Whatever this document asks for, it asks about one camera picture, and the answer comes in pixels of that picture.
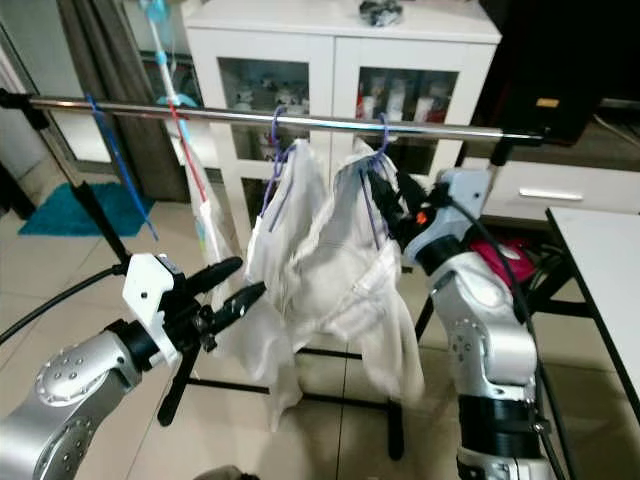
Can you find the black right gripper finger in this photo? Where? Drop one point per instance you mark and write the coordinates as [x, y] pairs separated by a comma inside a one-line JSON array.
[[377, 195], [397, 182]]

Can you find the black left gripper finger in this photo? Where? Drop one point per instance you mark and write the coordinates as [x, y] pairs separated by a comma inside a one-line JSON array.
[[235, 302], [212, 274]]

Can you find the purple plastic hanger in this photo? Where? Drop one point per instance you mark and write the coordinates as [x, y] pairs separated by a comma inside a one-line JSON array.
[[370, 215], [273, 130]]

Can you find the cream white jacket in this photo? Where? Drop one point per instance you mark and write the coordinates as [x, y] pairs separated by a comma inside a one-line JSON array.
[[345, 290]]

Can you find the red plastic hanger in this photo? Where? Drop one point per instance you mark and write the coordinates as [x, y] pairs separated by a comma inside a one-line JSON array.
[[188, 150]]

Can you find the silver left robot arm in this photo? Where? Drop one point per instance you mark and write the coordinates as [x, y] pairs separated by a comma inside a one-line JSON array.
[[75, 385]]

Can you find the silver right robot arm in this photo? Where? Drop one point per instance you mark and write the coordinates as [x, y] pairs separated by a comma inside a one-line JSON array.
[[485, 350]]

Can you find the white printed cloth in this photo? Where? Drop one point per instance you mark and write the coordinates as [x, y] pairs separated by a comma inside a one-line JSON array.
[[212, 235]]

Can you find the white shirt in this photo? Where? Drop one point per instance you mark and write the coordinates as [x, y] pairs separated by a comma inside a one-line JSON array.
[[290, 210]]

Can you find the pink round object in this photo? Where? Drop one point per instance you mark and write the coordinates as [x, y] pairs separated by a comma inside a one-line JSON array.
[[500, 262]]

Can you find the white glass display cabinet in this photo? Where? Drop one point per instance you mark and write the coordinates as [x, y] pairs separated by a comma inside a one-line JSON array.
[[330, 60]]

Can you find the white television console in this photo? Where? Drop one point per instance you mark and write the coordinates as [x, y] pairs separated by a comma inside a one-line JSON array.
[[560, 190]]

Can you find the teal floor rug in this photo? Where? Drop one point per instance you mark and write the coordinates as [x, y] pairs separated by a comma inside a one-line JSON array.
[[70, 212]]

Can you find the silver black clothes rack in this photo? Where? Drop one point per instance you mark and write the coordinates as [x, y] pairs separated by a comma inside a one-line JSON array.
[[220, 114]]

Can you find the small dark toy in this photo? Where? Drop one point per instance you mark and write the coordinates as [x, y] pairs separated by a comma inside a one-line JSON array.
[[380, 12]]

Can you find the black television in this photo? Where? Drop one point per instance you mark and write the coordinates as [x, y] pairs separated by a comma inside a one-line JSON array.
[[560, 50]]

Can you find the dark grey curtain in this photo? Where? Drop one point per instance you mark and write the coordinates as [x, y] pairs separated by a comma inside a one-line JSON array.
[[95, 50]]

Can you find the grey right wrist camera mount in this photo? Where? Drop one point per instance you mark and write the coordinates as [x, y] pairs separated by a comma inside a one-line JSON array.
[[460, 195]]

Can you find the white table black frame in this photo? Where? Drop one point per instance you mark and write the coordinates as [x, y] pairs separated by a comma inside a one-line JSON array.
[[605, 260]]

